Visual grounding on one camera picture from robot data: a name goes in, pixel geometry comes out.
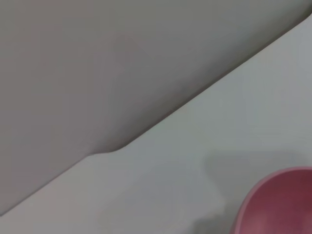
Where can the pink bowl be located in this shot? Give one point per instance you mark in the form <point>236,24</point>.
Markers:
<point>280,207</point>

